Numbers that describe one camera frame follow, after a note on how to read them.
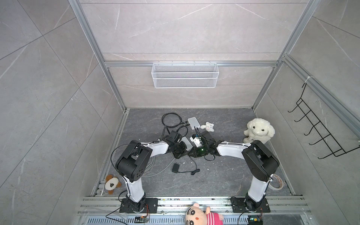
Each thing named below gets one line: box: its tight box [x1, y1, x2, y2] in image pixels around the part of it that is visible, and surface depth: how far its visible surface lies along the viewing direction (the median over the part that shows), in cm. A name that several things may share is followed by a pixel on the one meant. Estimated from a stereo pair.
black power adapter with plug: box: [200, 130, 217, 143], surface depth 77 cm
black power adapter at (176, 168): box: [171, 156, 201, 176], surface depth 87 cm
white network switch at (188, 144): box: [179, 136, 194, 151], surface depth 98 cm
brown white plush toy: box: [104, 174, 122, 195], surface depth 80 cm
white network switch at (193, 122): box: [187, 116, 201, 130], surface depth 109 cm
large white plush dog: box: [242, 118, 276, 144], surface depth 87 cm
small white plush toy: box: [200, 121, 215, 133], surface depth 106 cm
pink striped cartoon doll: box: [185, 202, 224, 225], surface depth 66 cm
